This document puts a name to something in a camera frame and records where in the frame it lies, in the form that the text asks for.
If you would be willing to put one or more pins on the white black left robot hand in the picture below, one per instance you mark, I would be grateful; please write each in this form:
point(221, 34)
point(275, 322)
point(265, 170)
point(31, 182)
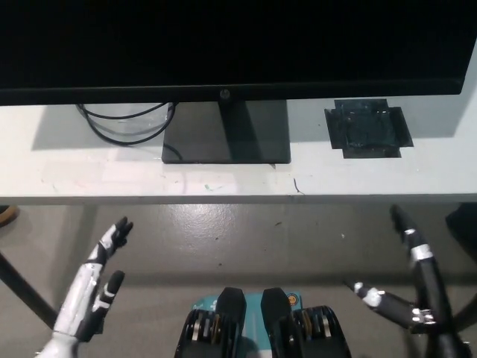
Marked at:
point(83, 291)

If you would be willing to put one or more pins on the dark bulky object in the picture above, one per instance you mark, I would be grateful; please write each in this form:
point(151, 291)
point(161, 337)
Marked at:
point(464, 229)

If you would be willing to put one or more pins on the black computer monitor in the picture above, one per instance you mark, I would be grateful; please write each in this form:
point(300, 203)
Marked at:
point(238, 44)

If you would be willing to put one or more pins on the black tape patch on table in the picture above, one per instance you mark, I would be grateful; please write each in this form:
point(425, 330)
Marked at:
point(367, 128)

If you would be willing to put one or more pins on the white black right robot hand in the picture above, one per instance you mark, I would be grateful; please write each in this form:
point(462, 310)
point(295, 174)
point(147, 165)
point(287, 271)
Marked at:
point(428, 283)

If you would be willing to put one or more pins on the brown round object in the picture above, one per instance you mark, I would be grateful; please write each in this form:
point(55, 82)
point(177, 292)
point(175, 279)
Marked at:
point(7, 217)

